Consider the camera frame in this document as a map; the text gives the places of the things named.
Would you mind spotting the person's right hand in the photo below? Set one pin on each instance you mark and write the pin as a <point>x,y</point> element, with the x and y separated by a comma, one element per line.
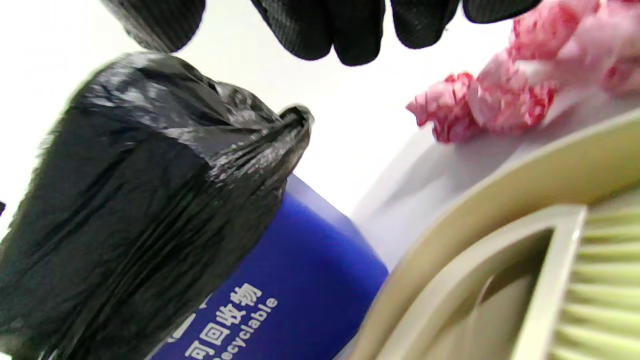
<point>325,25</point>

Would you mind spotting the pile of pink paper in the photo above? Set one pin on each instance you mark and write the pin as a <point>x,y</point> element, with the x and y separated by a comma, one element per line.
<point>500,100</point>

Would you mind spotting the beige plastic dustpan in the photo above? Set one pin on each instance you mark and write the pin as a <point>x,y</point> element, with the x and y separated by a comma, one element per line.
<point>500,200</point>

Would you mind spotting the blue recycling bin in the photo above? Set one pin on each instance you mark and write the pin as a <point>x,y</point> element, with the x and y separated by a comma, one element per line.
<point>310,280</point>

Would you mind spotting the black plastic trash bag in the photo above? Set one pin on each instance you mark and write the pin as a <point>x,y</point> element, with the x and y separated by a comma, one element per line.
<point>125,200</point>

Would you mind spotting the white table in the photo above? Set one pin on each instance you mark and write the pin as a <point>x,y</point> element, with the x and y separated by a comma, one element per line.
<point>440,170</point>

